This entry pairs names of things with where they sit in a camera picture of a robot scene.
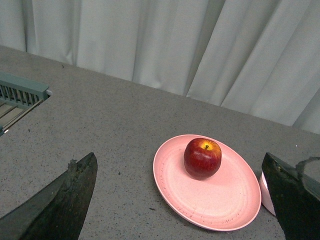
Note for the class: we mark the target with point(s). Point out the red apple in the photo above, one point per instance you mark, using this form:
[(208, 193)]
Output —
[(202, 158)]

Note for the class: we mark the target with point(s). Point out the grey green dish rack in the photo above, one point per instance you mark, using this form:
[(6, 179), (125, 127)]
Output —
[(19, 96)]

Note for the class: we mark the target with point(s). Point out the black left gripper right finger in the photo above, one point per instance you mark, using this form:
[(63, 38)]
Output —
[(295, 197)]

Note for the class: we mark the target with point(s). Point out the pink round plate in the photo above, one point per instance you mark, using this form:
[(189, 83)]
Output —
[(227, 201)]

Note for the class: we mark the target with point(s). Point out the light pink bowl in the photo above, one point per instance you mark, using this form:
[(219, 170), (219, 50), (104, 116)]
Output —
[(265, 195)]

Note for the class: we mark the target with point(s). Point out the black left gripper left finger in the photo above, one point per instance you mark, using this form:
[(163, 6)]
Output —
[(58, 211)]

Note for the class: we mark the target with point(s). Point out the white pleated curtain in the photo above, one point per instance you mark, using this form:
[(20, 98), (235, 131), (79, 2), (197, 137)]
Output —
[(258, 57)]

